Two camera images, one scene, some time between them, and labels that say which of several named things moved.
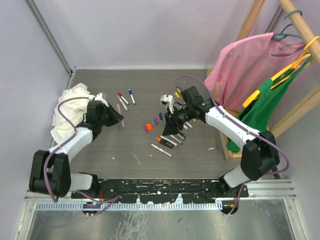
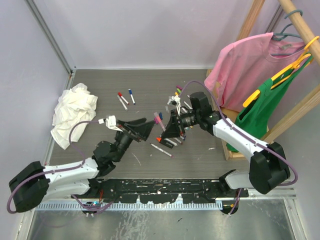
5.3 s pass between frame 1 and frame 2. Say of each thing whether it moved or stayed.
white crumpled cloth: stayed
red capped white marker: stayed
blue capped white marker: stayed
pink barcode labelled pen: moved
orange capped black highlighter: stayed
